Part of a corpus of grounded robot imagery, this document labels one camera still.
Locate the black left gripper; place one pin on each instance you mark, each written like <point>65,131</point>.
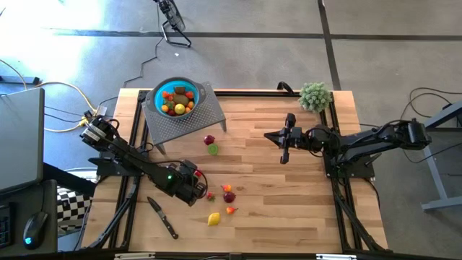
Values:
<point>189,184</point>

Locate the green potted plant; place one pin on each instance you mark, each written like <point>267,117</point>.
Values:
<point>314,96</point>

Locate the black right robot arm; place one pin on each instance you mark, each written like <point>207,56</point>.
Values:
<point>375,141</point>

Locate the black floor fan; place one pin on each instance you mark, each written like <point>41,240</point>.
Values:
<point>177,21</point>

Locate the silver bracket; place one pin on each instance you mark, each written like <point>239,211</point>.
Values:
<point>133,256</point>
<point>335,257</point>

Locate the black keyboard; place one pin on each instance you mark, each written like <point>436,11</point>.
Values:
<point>5,225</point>

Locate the blue collapsible colander bowl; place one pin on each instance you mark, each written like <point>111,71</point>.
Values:
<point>160,86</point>

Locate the gray metal table frame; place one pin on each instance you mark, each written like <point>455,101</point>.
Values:
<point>442,203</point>

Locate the green toy lime half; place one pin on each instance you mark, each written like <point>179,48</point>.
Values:
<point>179,89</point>
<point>213,149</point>

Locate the small orange toy fruit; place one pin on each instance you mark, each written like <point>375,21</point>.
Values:
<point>165,107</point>
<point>227,187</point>
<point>190,104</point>
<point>187,110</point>
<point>170,98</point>

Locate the black kitchen knife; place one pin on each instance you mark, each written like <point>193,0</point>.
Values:
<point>162,217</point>

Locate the yellow toy lemon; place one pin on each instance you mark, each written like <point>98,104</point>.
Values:
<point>213,219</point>
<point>179,108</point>

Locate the red toy strawberry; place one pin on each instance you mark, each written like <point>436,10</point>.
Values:
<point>165,94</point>
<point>172,112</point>
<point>189,95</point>
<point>198,173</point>
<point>211,196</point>

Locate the gray perforated metal riser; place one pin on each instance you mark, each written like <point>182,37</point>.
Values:
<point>209,115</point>

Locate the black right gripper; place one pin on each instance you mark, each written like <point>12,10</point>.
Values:
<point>296,139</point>

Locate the olive green toy fruit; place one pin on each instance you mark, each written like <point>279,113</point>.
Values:
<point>181,99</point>

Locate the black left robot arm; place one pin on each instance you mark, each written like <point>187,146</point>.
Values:
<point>126,155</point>

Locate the black computer mouse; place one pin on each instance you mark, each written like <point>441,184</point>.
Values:
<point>35,230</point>

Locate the dark red toy apple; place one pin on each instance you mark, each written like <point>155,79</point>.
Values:
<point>209,139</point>
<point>229,197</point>

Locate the dark desk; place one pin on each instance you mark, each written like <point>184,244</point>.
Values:
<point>52,216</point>

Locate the black white checkerboard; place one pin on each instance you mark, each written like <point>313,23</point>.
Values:
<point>70,207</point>

